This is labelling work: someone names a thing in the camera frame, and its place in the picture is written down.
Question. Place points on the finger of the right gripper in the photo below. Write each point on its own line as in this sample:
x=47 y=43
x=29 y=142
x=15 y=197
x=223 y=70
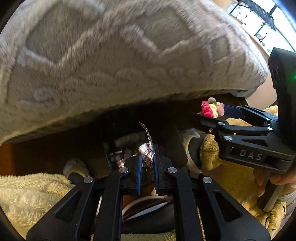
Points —
x=208 y=125
x=235 y=112

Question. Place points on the shiny foil wrapper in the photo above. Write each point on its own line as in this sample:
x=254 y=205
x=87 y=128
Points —
x=132 y=144

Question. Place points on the black metal window rack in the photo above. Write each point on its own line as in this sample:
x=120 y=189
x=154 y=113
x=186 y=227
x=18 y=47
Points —
x=256 y=16

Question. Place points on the colourful pompom garland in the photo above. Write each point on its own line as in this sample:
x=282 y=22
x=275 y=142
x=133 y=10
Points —
x=211 y=108

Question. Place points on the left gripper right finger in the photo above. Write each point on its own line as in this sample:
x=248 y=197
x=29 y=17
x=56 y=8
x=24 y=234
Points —
x=160 y=166

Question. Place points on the grey fluffy bed blanket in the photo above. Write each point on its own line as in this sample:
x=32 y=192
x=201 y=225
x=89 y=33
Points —
x=62 y=62

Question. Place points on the yellow fluffy rug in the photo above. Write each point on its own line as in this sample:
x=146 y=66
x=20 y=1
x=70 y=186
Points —
x=26 y=199

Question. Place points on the person right hand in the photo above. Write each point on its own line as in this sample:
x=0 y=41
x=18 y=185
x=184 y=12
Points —
x=287 y=180

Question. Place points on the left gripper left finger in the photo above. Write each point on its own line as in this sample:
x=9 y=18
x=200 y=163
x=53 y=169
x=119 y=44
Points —
x=136 y=175

